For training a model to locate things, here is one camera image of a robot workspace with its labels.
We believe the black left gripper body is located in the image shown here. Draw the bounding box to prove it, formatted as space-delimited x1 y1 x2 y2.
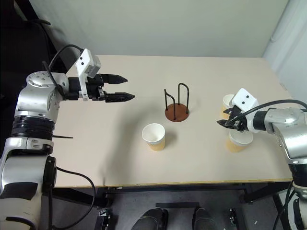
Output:
86 74 107 102

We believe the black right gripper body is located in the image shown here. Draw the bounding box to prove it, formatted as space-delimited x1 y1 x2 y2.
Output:
227 110 249 132

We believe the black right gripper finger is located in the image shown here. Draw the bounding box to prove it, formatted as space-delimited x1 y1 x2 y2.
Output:
223 106 241 117
216 118 233 128

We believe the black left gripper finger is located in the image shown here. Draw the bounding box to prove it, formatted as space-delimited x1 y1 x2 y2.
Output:
102 73 129 85
104 92 136 104

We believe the white paper cup brown sleeve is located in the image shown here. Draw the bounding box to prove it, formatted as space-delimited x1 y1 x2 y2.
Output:
141 123 166 152
225 129 254 154
220 94 237 120

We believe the white fabric curtain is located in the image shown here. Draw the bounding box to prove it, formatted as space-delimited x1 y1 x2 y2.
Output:
262 0 307 96

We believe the dark rounded glossy shape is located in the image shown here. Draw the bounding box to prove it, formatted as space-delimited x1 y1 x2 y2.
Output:
192 207 218 230
131 207 169 230

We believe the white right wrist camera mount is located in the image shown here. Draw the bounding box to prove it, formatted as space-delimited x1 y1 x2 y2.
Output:
230 88 260 134

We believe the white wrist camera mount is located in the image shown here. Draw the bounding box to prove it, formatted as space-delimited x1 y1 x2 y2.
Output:
230 88 260 134
75 48 102 103

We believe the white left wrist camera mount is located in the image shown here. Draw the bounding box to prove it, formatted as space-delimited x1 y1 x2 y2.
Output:
75 48 102 103

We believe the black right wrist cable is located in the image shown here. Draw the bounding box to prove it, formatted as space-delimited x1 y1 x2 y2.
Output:
234 99 307 126

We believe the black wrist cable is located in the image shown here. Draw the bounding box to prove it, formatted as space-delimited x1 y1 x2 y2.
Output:
42 44 84 101
234 99 307 126

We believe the brown round coaster holder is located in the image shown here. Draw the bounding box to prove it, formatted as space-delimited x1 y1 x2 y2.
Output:
164 82 191 123

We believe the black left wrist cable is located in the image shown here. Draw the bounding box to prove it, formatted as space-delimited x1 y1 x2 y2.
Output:
42 44 84 101

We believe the black metal table frame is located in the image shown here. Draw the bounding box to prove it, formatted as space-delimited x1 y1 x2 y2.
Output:
51 182 292 230

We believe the black left elbow cable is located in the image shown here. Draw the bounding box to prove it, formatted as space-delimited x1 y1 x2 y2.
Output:
49 166 97 230

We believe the black elbow cable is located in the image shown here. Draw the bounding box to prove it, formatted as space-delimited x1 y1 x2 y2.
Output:
273 179 299 230
49 166 97 230

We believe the black frame foot bracket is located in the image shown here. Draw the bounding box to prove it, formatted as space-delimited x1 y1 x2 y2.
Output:
95 207 112 230
227 207 241 227

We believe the black right elbow cable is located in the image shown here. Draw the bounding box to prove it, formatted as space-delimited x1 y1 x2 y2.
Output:
273 179 299 230

